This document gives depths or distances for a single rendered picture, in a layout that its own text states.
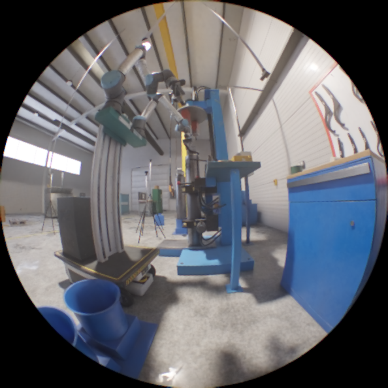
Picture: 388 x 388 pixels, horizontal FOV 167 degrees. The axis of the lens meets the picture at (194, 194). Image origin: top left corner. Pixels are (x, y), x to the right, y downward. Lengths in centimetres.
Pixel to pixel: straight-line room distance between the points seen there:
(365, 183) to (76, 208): 168
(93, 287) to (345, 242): 129
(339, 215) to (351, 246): 17
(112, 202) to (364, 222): 169
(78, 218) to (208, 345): 120
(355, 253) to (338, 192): 31
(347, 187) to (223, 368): 101
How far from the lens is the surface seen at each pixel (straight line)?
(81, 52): 602
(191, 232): 193
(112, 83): 107
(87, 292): 87
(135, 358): 88
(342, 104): 222
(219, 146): 205
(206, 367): 83
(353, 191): 76
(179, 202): 323
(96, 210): 109
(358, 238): 77
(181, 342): 90
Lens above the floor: 78
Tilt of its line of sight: 3 degrees up
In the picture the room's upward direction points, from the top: 2 degrees counter-clockwise
